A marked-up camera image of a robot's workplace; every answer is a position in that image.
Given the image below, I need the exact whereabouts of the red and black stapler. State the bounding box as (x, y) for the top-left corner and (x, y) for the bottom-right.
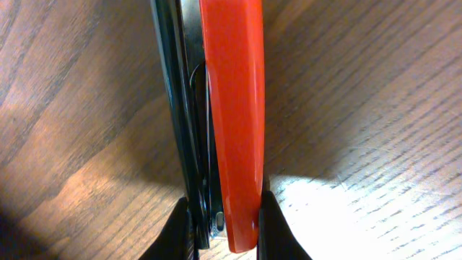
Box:
(150, 0), (265, 256)

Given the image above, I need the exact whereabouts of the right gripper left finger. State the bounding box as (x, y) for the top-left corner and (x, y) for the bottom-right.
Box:
(139, 197), (197, 260)

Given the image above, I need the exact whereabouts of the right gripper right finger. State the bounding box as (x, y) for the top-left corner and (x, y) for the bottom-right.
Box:
(257, 191), (312, 260)

